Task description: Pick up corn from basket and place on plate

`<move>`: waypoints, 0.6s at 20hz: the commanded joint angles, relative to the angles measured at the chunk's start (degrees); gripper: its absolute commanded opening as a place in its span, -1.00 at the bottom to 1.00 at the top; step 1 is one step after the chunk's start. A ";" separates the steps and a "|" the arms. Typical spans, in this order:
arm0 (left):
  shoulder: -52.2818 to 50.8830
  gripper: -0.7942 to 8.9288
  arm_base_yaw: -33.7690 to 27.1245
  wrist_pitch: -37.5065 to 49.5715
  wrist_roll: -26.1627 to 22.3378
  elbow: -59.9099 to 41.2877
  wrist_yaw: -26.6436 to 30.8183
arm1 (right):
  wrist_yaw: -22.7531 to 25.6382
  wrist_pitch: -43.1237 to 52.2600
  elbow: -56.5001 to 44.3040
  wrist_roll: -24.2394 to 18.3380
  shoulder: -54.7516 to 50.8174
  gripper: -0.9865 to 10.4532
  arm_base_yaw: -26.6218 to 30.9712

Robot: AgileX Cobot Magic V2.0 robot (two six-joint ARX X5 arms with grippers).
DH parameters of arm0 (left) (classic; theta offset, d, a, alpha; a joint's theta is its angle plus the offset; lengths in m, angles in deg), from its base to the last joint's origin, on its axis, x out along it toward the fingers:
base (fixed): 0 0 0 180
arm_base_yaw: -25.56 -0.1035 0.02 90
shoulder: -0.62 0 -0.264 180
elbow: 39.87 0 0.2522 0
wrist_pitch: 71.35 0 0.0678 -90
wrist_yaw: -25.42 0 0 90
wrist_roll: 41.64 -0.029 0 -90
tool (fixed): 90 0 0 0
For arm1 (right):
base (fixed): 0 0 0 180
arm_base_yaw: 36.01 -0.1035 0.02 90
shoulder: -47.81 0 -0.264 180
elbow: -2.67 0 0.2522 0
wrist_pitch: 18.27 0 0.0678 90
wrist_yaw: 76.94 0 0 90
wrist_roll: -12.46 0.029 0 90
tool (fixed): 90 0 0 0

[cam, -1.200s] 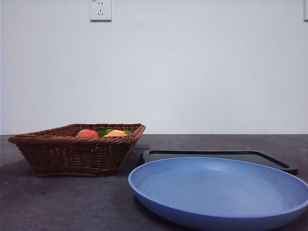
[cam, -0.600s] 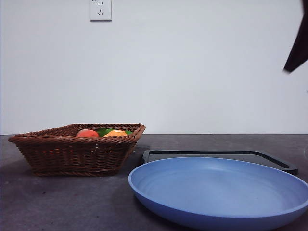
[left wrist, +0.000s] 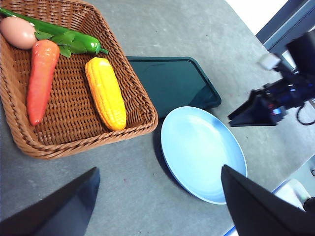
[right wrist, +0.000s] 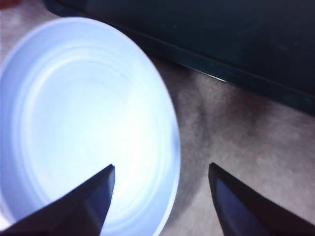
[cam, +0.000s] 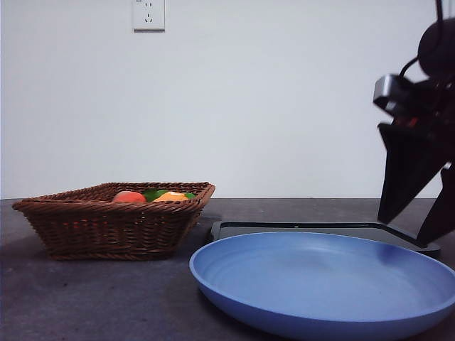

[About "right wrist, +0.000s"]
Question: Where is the blue round plate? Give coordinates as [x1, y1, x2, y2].
[0, 16, 182, 236]

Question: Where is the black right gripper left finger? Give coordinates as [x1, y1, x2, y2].
[0, 164, 116, 236]

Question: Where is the black rectangular tray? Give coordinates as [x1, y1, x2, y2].
[44, 0, 315, 116]

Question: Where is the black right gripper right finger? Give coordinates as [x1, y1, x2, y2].
[208, 162, 315, 236]

